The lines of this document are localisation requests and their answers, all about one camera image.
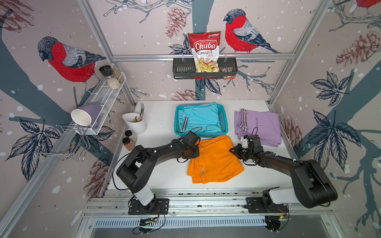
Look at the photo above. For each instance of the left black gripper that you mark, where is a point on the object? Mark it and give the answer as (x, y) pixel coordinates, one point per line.
(197, 153)

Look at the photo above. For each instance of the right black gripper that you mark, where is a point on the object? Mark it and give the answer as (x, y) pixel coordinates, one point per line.
(236, 151)

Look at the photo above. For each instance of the orange pants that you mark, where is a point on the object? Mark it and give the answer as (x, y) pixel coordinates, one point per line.
(215, 162)

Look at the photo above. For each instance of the teal pants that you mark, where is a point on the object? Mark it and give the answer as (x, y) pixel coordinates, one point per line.
(204, 118)

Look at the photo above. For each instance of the purple pants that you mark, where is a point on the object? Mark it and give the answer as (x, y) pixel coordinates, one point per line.
(266, 125)

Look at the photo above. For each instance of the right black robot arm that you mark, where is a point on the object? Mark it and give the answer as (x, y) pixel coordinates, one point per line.
(310, 185)

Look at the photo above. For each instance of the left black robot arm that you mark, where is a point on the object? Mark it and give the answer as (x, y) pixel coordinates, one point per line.
(136, 169)

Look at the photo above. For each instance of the teal plastic basket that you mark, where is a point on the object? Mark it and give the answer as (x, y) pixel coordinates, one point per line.
(222, 118)

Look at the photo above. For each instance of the white utensil holder cup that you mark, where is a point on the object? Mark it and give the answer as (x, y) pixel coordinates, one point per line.
(134, 123)

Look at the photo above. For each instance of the brown spice jar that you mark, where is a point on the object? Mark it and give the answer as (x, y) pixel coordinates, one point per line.
(128, 143)

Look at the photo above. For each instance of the light spice jar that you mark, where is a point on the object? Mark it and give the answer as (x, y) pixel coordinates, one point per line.
(131, 135)

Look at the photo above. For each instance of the glass jar on shelf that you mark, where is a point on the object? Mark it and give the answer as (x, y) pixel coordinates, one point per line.
(116, 72)

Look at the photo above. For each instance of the red cassava chips bag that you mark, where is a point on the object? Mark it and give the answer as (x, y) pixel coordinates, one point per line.
(205, 51)

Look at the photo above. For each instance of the purple white cup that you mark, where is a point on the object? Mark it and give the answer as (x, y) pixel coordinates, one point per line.
(86, 114)

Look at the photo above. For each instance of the black lid spice jar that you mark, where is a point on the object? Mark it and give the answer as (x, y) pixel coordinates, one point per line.
(106, 70)

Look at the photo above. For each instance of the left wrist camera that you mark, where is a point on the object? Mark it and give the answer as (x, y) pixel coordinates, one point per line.
(192, 139)

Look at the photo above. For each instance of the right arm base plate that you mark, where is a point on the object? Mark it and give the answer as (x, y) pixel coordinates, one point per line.
(259, 206)

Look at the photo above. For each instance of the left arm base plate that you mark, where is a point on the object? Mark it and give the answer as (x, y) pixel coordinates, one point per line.
(154, 207)

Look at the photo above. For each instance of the black wall basket shelf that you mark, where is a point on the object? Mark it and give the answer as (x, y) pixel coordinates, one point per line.
(185, 69)

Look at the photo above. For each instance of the white wire wall shelf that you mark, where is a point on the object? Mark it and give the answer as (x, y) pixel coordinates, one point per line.
(104, 95)

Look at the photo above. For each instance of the wire cup rack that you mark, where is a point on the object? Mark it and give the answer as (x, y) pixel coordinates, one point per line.
(64, 142)

